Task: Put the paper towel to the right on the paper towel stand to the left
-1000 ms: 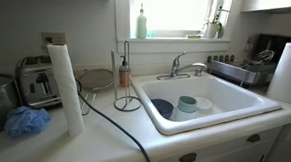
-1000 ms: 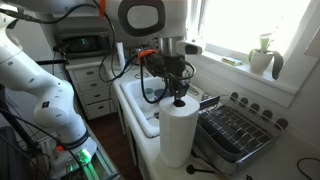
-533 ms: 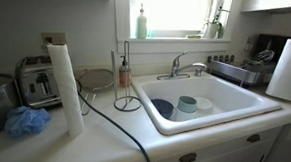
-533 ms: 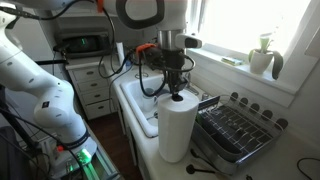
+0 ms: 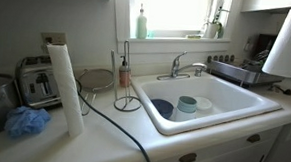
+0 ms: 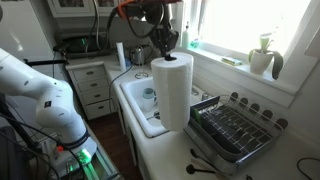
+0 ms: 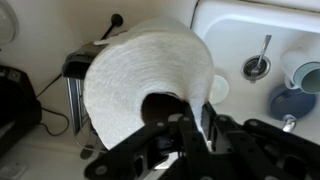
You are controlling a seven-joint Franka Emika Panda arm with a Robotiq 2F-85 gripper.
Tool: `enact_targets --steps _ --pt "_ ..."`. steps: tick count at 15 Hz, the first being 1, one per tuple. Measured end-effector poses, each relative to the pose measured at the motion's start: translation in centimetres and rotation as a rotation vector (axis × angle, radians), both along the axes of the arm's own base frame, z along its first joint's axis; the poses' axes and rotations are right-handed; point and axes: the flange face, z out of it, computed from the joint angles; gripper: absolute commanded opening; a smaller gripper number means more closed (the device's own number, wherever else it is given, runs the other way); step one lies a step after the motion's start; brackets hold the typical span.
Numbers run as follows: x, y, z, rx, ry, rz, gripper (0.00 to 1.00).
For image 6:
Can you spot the white framed window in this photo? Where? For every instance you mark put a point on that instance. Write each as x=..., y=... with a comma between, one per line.
x=240, y=23

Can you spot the white paper towel roll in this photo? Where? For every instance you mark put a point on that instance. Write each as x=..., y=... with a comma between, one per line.
x=173, y=93

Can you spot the white drawer cabinet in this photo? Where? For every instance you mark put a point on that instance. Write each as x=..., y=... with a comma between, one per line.
x=93, y=86

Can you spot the white kitchen sink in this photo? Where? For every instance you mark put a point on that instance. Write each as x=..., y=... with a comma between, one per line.
x=136, y=100

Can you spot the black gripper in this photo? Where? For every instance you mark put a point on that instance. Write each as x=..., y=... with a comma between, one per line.
x=163, y=33

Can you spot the teal glass item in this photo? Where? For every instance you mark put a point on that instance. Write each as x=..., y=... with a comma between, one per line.
x=195, y=43

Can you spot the thin nearly empty towel roll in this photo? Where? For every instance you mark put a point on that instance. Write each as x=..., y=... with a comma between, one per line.
x=120, y=56

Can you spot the pale green soap bottle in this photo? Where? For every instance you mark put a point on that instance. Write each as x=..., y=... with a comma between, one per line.
x=185, y=38

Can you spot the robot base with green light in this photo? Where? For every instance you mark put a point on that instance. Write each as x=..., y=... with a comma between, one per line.
x=83, y=156

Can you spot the black microwave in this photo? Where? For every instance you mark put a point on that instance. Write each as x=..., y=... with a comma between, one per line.
x=80, y=45

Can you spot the green scrub pad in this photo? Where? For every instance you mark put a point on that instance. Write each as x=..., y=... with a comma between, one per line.
x=196, y=115

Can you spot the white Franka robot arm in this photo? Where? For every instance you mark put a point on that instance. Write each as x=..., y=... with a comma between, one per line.
x=50, y=100

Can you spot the plant in white pot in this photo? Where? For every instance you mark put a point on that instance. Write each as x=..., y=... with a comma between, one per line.
x=260, y=61

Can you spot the green sponge on sill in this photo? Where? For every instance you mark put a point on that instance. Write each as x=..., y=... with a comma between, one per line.
x=231, y=61

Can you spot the metal dish rack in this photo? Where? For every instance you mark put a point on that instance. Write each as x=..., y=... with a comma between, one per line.
x=233, y=133

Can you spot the white mug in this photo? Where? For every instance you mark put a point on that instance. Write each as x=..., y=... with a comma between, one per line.
x=148, y=104

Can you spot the white sink base cabinet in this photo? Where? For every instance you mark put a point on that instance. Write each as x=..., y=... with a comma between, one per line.
x=133, y=146

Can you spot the teal cup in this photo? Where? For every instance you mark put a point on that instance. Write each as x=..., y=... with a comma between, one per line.
x=148, y=92

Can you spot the black measuring spoon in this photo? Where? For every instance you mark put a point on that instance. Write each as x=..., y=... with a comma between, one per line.
x=194, y=153
x=190, y=169

